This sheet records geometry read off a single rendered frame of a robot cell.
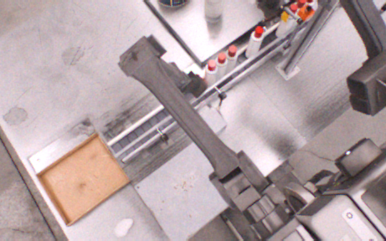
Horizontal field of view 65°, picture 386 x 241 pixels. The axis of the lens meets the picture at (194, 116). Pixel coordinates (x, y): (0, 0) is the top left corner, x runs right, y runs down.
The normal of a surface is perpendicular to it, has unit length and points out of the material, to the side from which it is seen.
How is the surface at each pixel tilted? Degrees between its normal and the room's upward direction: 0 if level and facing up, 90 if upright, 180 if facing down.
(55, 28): 0
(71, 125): 0
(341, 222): 0
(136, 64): 28
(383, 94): 90
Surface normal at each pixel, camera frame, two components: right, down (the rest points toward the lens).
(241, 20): 0.00, -0.29
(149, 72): 0.01, 0.19
